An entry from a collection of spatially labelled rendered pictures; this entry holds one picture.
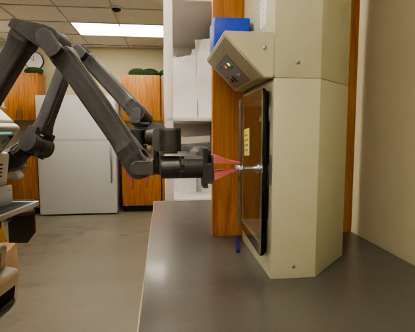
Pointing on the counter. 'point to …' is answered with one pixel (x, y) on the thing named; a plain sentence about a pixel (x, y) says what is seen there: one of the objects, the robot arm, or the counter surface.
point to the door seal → (266, 172)
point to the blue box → (218, 26)
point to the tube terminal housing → (305, 133)
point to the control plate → (231, 72)
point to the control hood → (246, 55)
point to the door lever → (246, 167)
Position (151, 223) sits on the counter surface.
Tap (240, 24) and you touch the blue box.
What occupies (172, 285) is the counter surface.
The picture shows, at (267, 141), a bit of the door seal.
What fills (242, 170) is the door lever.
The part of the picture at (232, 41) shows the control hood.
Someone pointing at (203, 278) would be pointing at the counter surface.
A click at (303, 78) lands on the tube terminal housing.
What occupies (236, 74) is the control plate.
